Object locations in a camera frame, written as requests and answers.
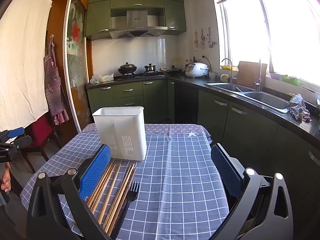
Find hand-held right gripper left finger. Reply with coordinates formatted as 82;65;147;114
26;144;118;240

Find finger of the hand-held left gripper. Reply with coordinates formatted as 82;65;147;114
9;135;32;154
0;127;25;144

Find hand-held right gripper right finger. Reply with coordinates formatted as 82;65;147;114
209;143;294;240

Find bunch of wooden chopsticks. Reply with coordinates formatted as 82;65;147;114
86;163;137;237

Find black plastic fork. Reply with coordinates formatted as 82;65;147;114
115;181;141;238

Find white plastic utensil holder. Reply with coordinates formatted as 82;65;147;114
92;106;148;161

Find person's left hand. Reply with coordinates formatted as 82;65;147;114
1;162;12;193

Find red wooden chair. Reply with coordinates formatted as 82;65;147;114
15;115;62;174

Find green sink base cabinet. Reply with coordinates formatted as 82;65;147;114
174;80;320;220

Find blue checked tablecloth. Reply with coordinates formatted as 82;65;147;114
19;123;234;240

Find purple checked apron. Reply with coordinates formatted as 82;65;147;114
44;36;69;127

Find white hanging sheet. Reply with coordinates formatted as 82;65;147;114
0;0;53;132

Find sliding glass door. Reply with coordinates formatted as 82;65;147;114
62;0;92;134

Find double steel sink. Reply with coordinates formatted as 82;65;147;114
205;82;292;114

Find green base cabinet with drawers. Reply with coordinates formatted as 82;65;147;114
86;79;175;124

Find white plastic bag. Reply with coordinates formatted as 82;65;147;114
90;73;115;84

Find small steel faucet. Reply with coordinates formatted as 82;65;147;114
221;58;237;84

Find grey crumpled rag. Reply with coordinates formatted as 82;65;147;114
287;94;312;123

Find tall steel faucet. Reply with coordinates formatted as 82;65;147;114
254;57;263;92

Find black kitchen countertop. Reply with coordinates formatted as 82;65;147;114
86;74;320;143

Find wooden cutting board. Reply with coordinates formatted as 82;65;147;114
236;61;268;87

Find black gas stove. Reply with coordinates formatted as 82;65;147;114
116;71;165;80

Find white rice cooker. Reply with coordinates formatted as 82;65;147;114
185;62;209;78

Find black wok with lid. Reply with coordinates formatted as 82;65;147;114
118;62;138;75

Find green plastic basin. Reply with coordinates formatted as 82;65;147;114
282;74;300;85

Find black frying pan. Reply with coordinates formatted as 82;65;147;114
160;65;183;73

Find green upper cabinets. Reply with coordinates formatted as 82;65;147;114
85;0;187;40

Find kitchen window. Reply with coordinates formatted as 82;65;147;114
215;0;320;88

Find steel range hood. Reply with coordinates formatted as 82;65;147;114
109;9;168;40

